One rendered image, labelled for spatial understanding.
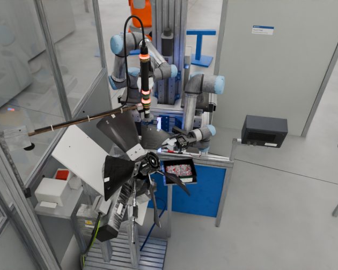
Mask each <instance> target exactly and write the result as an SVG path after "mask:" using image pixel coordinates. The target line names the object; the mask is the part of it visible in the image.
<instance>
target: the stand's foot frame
mask: <svg viewBox="0 0 338 270"><path fill-rule="evenodd" d="M146 238H147V236H140V235H139V236H138V240H139V250H140V249H141V247H142V245H143V243H144V241H145V240H146ZM110 240H111V245H112V250H113V254H112V257H111V260H110V262H104V259H103V256H102V252H101V248H100V244H99V241H98V239H96V238H95V240H94V242H93V245H92V247H91V248H90V250H89V252H88V254H87V257H86V259H85V262H84V265H85V267H84V266H83V269H82V270H163V267H164V261H165V255H166V249H167V239H161V238H154V237H149V238H148V240H147V242H146V244H145V245H144V247H143V249H142V251H140V259H139V263H138V267H132V263H131V256H130V248H129V241H128V234H126V233H122V232H119V233H118V235H117V237H116V238H113V239H110Z"/></svg>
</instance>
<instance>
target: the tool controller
mask: <svg viewBox="0 0 338 270"><path fill-rule="evenodd" d="M287 134H288V123H287V119H283V118H273V117H263V116H253V115H246V118H245V121H244V124H243V128H242V131H241V143H242V144H247V145H248V146H249V145H253V146H266V147H275V148H280V147H281V145H282V143H283V141H284V139H285V137H286V135H287Z"/></svg>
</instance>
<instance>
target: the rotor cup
mask: <svg viewBox="0 0 338 270"><path fill-rule="evenodd" d="M152 160H154V161H155V162H154V163H153V162H152ZM130 161H132V160H131V159H130ZM138 161H141V164H140V167H139V170H138V173H137V175H136V176H133V177H134V178H135V179H136V180H138V181H142V180H145V179H146V176H147V174H149V175H151V174H152V173H154V172H157V171H158V170H159V169H160V160H159V158H158V156H157V155H156V154H155V153H154V152H147V153H146V154H144V155H141V156H139V157H138V158H137V159H135V160H133V161H132V162H138ZM144 164H147V165H145V166H143V165H144Z"/></svg>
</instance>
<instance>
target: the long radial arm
mask: <svg viewBox="0 0 338 270"><path fill-rule="evenodd" d="M132 188H133V187H132V186H130V185H129V184H128V183H127V182H125V183H124V184H123V185H122V186H121V187H120V188H119V189H118V190H117V191H116V192H115V193H114V194H113V195H112V196H111V197H110V200H111V204H110V206H109V209H108V212H107V214H106V215H104V216H103V217H102V218H100V220H99V221H100V224H99V227H102V226H105V225H107V224H108V225H110V226H111V227H113V228H114V229H115V230H117V231H119V228H120V225H121V222H122V219H123V215H124V212H125V210H126V207H127V203H128V200H129V197H130V194H131V190H132Z"/></svg>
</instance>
